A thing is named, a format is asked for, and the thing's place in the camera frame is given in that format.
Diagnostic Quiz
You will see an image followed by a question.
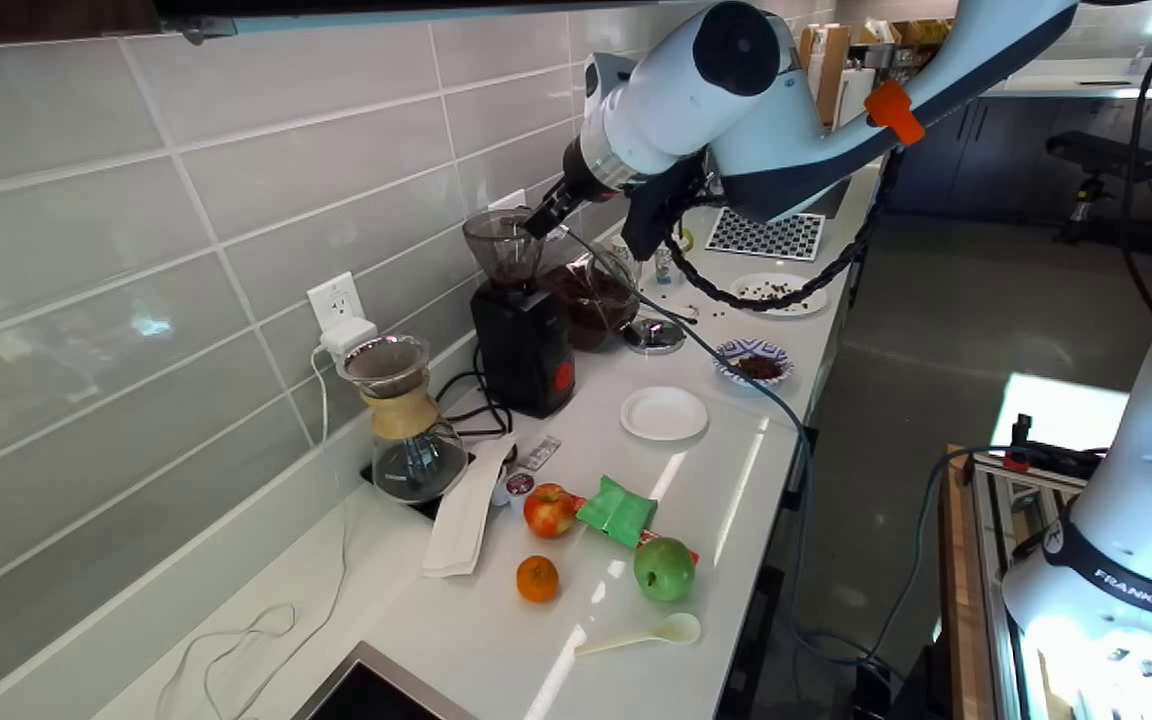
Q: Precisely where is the white wall outlet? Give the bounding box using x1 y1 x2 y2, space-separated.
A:
308 273 365 349

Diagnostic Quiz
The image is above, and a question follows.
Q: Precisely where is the white plastic spoon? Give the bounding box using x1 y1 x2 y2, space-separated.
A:
575 612 704 656

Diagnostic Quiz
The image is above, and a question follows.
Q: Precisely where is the white plate with coffee beans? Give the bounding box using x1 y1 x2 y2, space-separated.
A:
733 273 829 320

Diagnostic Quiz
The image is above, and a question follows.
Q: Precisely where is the white folded cloth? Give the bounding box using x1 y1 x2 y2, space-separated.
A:
420 437 514 580

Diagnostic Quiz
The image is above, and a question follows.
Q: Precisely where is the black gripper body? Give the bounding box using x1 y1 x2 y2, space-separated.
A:
524 144 612 239

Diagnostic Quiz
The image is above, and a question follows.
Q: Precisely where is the small orange fruit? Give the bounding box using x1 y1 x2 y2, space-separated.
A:
514 555 563 604

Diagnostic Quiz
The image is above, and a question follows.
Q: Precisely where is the green apple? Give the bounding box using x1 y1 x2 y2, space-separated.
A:
632 534 696 604

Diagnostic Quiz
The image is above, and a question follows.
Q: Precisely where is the small white plate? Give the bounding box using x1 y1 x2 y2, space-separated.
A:
620 382 708 443

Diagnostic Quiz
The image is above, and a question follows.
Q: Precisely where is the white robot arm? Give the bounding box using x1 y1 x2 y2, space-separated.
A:
526 0 1152 720

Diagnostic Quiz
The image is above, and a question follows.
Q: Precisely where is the glass jar of coffee beans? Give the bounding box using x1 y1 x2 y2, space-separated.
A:
545 246 640 350

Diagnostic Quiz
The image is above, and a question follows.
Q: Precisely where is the white cable on counter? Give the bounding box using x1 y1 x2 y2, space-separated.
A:
153 502 359 720

